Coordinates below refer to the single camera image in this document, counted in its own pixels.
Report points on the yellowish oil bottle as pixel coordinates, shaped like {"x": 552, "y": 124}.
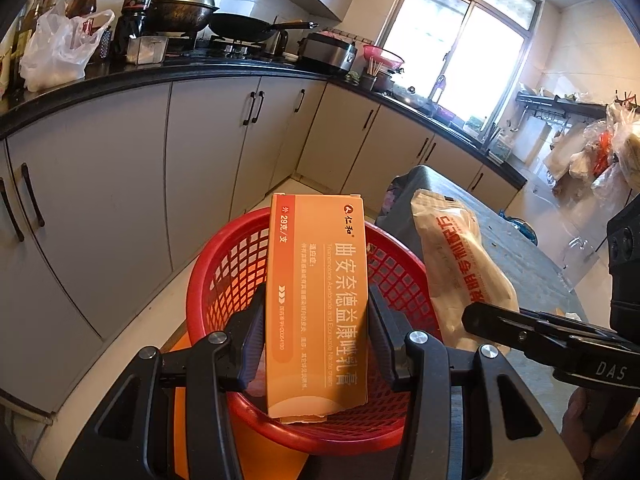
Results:
{"x": 27, "y": 35}

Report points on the kitchen window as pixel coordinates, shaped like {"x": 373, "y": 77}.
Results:
{"x": 450, "y": 50}

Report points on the plain white plastic bag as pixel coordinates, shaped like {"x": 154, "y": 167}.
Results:
{"x": 55, "y": 50}

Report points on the black frying pan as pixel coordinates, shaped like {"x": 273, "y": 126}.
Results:
{"x": 245, "y": 27}

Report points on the steel square container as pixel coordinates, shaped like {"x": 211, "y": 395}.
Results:
{"x": 146, "y": 50}

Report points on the dark cooking pot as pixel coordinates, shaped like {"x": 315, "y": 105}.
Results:
{"x": 389, "y": 80}

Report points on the orange medicine box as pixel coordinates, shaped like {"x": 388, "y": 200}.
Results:
{"x": 320, "y": 310}

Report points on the gas stove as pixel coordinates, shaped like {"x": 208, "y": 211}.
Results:
{"x": 230, "y": 51}

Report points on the red plastic basket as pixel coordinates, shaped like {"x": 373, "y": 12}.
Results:
{"x": 225, "y": 270}

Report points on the steel dish rack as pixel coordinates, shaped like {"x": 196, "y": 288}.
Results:
{"x": 560, "y": 105}

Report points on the glass pot lid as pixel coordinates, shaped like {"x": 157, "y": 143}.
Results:
{"x": 415, "y": 95}

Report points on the orange stool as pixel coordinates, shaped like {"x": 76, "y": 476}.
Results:
{"x": 270, "y": 466}

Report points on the steel wok with lid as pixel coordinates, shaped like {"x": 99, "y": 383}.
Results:
{"x": 180, "y": 5}

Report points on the striped white snack bag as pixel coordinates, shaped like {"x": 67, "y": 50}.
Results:
{"x": 450, "y": 260}

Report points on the hanging plastic bags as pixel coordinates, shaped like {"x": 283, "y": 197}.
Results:
{"x": 615, "y": 145}

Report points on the kitchen base cabinets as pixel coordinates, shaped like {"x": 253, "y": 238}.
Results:
{"x": 100, "y": 185}

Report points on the person's right hand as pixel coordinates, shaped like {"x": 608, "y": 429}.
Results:
{"x": 577, "y": 425}

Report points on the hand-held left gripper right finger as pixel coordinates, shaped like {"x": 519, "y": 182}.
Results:
{"x": 382, "y": 340}

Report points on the chopsticks holder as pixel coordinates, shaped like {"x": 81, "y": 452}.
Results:
{"x": 370, "y": 80}

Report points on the black kitchen countertop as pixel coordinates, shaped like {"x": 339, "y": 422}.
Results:
{"x": 150, "y": 67}

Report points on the yellow cap soy sauce bottle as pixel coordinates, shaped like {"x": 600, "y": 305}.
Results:
{"x": 136, "y": 10}

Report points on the pink plastic basin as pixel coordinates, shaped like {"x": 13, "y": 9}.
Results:
{"x": 382, "y": 55}

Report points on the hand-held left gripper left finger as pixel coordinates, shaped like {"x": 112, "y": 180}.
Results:
{"x": 252, "y": 340}

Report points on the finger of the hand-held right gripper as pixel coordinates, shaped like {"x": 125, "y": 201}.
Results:
{"x": 500, "y": 322}

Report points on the rice cooker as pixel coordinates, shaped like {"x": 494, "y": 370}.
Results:
{"x": 327, "y": 52}

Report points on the sink faucet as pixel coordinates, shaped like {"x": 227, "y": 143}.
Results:
{"x": 440, "y": 87}

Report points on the steel kettle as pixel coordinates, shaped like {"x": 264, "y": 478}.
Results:
{"x": 280, "y": 42}

